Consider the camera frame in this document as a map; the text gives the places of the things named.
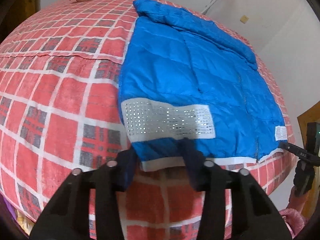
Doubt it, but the yellow wall socket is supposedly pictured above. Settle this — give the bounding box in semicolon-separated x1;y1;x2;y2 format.
240;15;249;24

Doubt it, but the pink sleeved forearm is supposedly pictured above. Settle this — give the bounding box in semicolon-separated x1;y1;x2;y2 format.
279;186;309;239

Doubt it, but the blue puffer jacket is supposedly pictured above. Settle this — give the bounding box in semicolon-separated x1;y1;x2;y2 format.
118;0;287;172

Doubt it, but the red plaid bed cover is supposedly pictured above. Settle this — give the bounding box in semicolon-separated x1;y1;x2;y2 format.
1;0;296;239

